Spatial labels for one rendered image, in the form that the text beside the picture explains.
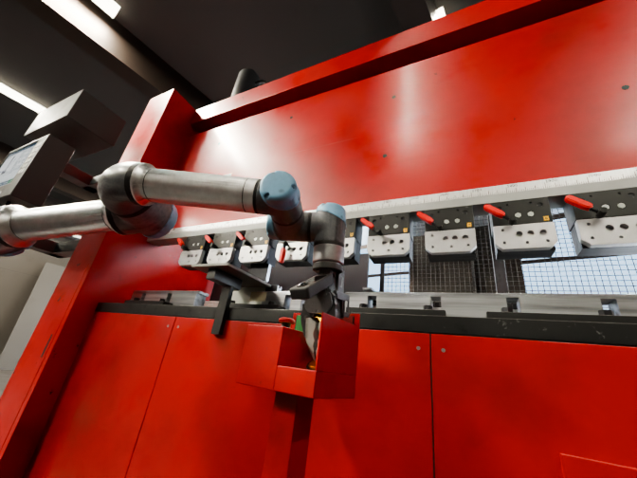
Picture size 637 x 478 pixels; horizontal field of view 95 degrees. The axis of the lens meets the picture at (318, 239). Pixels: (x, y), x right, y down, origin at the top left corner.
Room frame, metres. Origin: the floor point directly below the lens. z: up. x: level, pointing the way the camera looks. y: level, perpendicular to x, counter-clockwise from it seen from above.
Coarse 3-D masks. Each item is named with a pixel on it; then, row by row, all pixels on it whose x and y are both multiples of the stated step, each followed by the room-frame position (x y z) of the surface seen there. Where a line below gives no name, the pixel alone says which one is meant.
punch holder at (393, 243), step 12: (372, 216) 0.97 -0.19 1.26; (384, 216) 0.95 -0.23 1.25; (396, 216) 0.93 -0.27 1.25; (408, 216) 0.90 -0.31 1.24; (384, 228) 0.94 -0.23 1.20; (396, 228) 0.92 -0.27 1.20; (408, 228) 0.90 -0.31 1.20; (372, 240) 0.96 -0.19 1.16; (384, 240) 0.94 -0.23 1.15; (396, 240) 0.92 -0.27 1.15; (408, 240) 0.90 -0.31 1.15; (372, 252) 0.96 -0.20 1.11; (384, 252) 0.94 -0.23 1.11; (396, 252) 0.92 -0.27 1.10; (408, 252) 0.91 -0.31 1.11
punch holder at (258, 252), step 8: (248, 232) 1.25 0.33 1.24; (256, 232) 1.23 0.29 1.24; (264, 232) 1.21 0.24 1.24; (248, 240) 1.25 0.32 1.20; (256, 240) 1.23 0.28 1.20; (264, 240) 1.20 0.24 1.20; (272, 240) 1.21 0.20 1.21; (248, 248) 1.24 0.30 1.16; (256, 248) 1.22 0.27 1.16; (264, 248) 1.19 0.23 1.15; (272, 248) 1.23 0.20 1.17; (240, 256) 1.26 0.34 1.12; (248, 256) 1.23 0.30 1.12; (256, 256) 1.21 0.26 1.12; (264, 256) 1.19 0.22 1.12; (272, 256) 1.24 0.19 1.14; (248, 264) 1.26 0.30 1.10; (256, 264) 1.25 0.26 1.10; (272, 264) 1.25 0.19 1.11
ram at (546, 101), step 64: (448, 64) 0.82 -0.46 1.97; (512, 64) 0.72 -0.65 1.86; (576, 64) 0.63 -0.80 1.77; (256, 128) 1.32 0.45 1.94; (320, 128) 1.11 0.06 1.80; (384, 128) 0.96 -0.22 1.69; (448, 128) 0.83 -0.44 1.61; (512, 128) 0.74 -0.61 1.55; (576, 128) 0.66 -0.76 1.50; (320, 192) 1.09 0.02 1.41; (384, 192) 0.95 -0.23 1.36; (448, 192) 0.84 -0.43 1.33; (576, 192) 0.68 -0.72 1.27
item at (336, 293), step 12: (324, 264) 0.63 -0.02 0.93; (336, 264) 0.63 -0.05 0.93; (336, 276) 0.67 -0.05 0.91; (336, 288) 0.67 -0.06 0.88; (312, 300) 0.65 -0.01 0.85; (324, 300) 0.63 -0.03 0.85; (336, 300) 0.64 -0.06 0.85; (348, 300) 0.68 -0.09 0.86; (312, 312) 0.65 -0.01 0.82; (324, 312) 0.63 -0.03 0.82; (348, 312) 0.68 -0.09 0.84
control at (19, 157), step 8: (32, 144) 1.27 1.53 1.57; (16, 152) 1.35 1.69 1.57; (24, 152) 1.29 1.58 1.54; (8, 160) 1.37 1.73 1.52; (16, 160) 1.31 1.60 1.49; (24, 160) 1.25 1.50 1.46; (0, 168) 1.39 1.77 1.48; (8, 168) 1.33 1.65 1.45; (16, 168) 1.27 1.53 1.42; (0, 176) 1.34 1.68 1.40; (8, 176) 1.29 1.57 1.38; (0, 184) 1.30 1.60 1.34
